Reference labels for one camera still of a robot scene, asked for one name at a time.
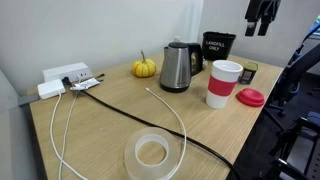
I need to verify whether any red cup lid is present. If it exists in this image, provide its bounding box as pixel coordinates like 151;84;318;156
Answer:
236;88;265;107

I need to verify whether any white power adapter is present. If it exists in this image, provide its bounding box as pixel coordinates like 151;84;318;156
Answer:
37;79;66;99

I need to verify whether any black office chair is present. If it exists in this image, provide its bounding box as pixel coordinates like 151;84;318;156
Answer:
256;24;320;180

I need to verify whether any stainless steel electric kettle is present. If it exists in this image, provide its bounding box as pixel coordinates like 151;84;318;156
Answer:
159;42;203;93

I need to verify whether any black landfill bin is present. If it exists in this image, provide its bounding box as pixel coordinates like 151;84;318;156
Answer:
202;32;236;61

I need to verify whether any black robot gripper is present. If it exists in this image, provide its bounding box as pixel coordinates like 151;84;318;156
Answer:
245;0;281;37

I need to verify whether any white power strip box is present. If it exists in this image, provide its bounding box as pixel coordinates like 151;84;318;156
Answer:
43;62;93;82

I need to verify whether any white adapter cable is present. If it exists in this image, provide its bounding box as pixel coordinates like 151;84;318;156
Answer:
49;91;89;180

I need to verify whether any small yellow pumpkin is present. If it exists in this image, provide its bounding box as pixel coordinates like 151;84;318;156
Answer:
132;51;157;78

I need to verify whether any spam can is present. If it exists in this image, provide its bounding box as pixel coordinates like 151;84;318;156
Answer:
239;61;258;84

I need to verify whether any small foil packet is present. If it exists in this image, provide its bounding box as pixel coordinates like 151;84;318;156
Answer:
71;78;99;91

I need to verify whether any white charging cable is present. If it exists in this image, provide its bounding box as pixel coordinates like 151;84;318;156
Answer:
145;87;188;180

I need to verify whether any clear tape roll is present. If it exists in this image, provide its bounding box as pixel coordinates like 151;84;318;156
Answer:
124;127;180;180

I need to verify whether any black power cable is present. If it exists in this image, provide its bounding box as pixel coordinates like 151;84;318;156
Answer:
62;76;242;180

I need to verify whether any white cup with red sleeve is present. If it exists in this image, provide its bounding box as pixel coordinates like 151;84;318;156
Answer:
206;60;243;109

